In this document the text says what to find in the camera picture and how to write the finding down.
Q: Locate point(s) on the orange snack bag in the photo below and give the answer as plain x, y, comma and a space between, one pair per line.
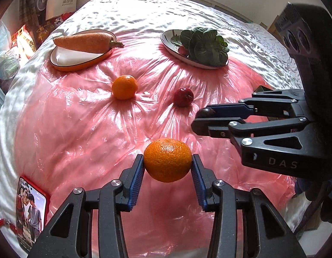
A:
24, 41

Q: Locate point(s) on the carrot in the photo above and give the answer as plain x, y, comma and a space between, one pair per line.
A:
96, 43

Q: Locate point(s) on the red radish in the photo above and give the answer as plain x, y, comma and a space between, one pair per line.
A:
183, 51

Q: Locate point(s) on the clear plastic bag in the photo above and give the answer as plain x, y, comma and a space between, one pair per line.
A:
9, 62

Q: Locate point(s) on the orange rimmed plate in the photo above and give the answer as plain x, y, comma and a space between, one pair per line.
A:
65, 60

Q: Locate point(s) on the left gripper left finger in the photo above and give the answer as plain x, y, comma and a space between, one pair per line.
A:
68, 233

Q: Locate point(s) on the small white fan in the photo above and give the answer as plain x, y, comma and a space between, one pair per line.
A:
40, 5

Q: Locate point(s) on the bumpy orange mandarin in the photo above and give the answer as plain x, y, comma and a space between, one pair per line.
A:
167, 160

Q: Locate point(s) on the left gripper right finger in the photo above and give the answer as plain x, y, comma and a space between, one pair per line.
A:
265, 233

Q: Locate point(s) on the small orange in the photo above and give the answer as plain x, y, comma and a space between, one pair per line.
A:
124, 87

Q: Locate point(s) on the white paper bag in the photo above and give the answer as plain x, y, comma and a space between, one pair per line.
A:
55, 8

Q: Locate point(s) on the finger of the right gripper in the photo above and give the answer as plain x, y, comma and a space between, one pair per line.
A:
237, 127
278, 104

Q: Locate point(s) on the dark plum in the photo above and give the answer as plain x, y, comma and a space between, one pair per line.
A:
205, 113

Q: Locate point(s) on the green leafy vegetable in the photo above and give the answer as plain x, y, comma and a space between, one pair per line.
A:
205, 46

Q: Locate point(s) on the white oval plate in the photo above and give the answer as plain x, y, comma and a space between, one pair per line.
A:
173, 50

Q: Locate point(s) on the small red fruit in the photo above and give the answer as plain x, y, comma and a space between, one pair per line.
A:
183, 97

